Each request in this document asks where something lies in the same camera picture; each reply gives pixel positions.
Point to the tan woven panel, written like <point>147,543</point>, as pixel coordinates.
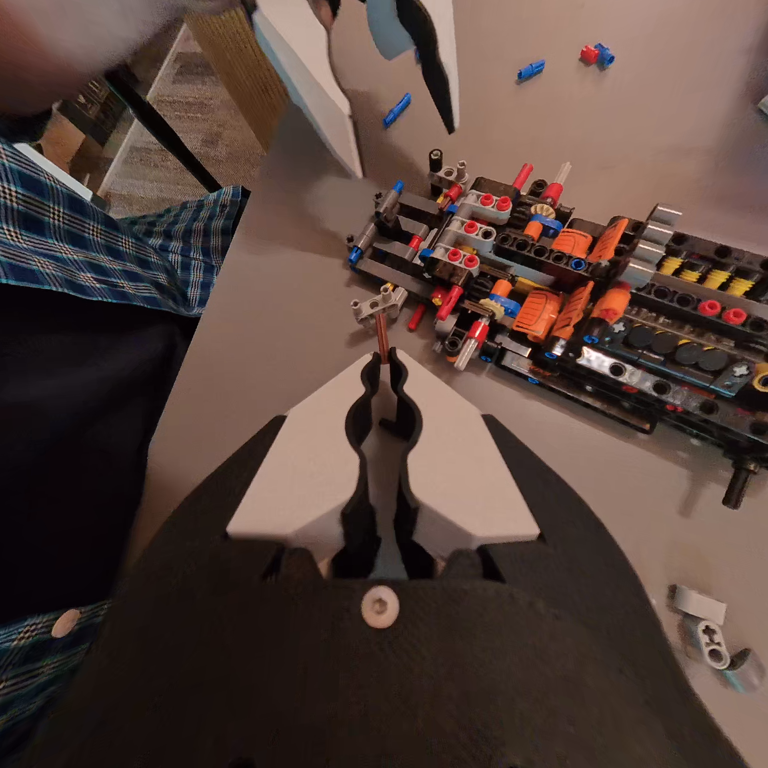
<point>243,72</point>

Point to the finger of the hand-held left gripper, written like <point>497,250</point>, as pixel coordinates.
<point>306,78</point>
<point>429,42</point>

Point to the red lego pin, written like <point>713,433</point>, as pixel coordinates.
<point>588,54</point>

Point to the small black lego pin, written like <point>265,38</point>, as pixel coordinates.
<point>740,658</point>

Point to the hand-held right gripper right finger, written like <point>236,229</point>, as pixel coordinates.
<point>468,474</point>

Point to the grey round lego connector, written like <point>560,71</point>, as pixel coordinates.
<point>713,647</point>

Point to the lego car chassis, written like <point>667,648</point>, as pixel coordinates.
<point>540,312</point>

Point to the blue lego pin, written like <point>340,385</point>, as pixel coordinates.
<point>397,110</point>
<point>531,69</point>
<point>605,55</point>

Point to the person in plaid shirt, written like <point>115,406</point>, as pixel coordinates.
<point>90,240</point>

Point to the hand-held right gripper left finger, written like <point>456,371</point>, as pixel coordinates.
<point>288,474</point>

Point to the brown lego axle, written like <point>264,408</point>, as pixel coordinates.
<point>382,339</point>

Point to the dark pants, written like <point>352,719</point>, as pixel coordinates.
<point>78,450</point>

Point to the black table leg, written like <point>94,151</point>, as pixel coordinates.
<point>162,129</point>

